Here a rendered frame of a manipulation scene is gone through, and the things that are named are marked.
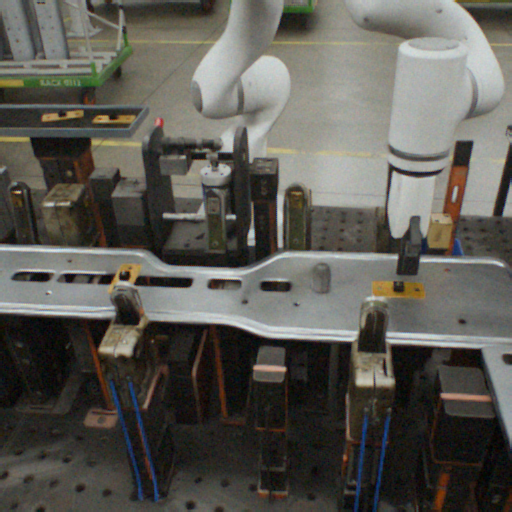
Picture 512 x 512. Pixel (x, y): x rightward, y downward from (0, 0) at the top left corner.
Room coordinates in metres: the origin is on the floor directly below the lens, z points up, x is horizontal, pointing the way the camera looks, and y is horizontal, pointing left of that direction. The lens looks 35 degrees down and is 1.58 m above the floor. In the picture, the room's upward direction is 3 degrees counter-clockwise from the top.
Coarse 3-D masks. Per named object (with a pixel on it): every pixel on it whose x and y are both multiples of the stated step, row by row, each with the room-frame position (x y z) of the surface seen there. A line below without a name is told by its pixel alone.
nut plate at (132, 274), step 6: (126, 264) 0.81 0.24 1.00; (132, 264) 0.81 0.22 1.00; (138, 264) 0.81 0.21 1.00; (120, 270) 0.79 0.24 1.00; (126, 270) 0.79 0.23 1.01; (132, 270) 0.79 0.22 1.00; (138, 270) 0.79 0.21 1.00; (120, 276) 0.76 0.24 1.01; (126, 276) 0.76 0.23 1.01; (132, 276) 0.77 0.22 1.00; (114, 282) 0.76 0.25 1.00; (132, 282) 0.76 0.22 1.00
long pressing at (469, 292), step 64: (0, 256) 0.86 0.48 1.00; (64, 256) 0.85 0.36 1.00; (128, 256) 0.84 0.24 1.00; (320, 256) 0.81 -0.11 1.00; (384, 256) 0.80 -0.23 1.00; (448, 256) 0.79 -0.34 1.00; (192, 320) 0.66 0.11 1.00; (256, 320) 0.65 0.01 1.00; (320, 320) 0.64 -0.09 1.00; (448, 320) 0.63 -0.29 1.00
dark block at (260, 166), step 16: (256, 160) 0.97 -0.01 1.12; (272, 160) 0.97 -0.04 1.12; (256, 176) 0.92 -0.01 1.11; (272, 176) 0.91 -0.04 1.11; (256, 192) 0.92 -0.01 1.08; (272, 192) 0.91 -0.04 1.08; (256, 208) 0.92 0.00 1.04; (272, 208) 0.92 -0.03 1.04; (256, 224) 0.92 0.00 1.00; (272, 224) 0.92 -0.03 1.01; (256, 240) 0.92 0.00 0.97; (272, 240) 0.92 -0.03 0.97; (256, 256) 0.92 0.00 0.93; (272, 288) 0.92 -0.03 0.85
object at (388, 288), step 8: (376, 288) 0.71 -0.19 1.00; (384, 288) 0.71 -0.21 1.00; (392, 288) 0.71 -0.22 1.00; (400, 288) 0.70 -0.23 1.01; (408, 288) 0.70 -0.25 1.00; (392, 296) 0.69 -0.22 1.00; (400, 296) 0.69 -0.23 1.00; (408, 296) 0.68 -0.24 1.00; (416, 296) 0.68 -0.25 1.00; (424, 296) 0.68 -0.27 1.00
